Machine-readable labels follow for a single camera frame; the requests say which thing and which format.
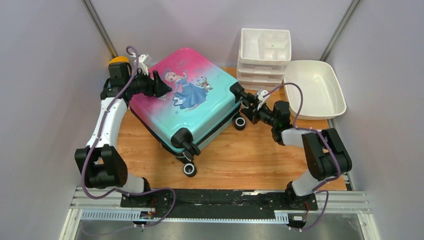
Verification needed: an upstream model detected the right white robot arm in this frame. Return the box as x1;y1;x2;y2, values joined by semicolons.
240;98;353;210

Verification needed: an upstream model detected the pink and teal kids suitcase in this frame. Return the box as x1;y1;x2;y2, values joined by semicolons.
128;47;263;178

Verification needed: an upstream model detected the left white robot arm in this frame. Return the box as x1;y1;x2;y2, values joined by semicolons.
74;61;171;208

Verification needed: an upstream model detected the white plastic drawer organizer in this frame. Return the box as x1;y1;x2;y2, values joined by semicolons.
236;28;292;91

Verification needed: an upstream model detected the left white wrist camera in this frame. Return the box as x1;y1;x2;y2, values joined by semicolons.
129;52;150;76

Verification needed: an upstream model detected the yellow bowl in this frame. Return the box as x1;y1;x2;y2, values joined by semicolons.
108;56;129;67

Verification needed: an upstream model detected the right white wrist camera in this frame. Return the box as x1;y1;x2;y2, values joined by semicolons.
256;89;270;111

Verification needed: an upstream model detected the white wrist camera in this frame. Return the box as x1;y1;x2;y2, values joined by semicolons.
129;52;150;76
256;89;270;111

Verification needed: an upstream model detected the white plastic basin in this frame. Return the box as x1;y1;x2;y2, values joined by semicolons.
283;60;347;120

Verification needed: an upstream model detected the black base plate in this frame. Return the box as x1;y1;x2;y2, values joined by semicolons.
120;188;318;220

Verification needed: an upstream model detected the aluminium rail frame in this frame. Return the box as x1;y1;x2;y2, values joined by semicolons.
59;188;379;240

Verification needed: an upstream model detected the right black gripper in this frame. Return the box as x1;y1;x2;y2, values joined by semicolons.
241;99;278;128

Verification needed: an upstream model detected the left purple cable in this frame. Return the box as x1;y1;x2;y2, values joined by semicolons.
80;45;177;233

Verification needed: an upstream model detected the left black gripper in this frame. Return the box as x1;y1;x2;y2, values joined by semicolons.
125;70;172;99

